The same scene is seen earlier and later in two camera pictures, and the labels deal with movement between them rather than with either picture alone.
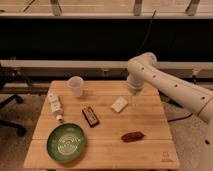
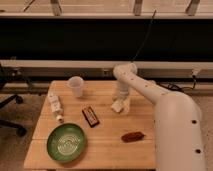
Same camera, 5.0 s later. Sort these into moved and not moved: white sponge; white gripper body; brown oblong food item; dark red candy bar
Moved: white gripper body
Not moved: brown oblong food item; dark red candy bar; white sponge
